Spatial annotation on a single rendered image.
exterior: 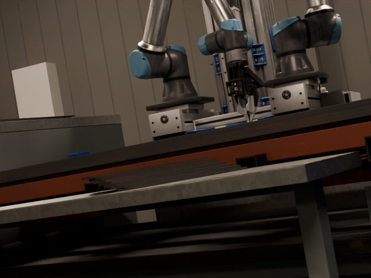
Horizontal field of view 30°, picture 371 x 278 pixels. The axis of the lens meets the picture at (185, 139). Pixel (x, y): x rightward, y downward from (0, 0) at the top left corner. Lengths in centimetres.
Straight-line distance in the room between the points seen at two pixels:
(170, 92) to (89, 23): 345
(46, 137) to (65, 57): 355
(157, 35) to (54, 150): 62
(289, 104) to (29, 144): 101
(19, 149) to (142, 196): 144
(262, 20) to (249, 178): 181
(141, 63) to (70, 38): 359
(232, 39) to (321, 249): 131
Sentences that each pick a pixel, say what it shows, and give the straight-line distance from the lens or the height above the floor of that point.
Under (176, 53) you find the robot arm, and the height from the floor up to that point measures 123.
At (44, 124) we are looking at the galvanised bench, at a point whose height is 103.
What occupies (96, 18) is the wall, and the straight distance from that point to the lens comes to 620.
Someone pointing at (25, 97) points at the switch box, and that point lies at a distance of 635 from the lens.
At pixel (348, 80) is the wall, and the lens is 542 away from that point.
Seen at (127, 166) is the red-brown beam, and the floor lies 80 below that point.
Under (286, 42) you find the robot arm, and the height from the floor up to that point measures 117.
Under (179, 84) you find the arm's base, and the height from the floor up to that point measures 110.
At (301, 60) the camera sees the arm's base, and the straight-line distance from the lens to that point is 271.
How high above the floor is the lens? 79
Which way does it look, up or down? 2 degrees up
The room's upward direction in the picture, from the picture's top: 10 degrees counter-clockwise
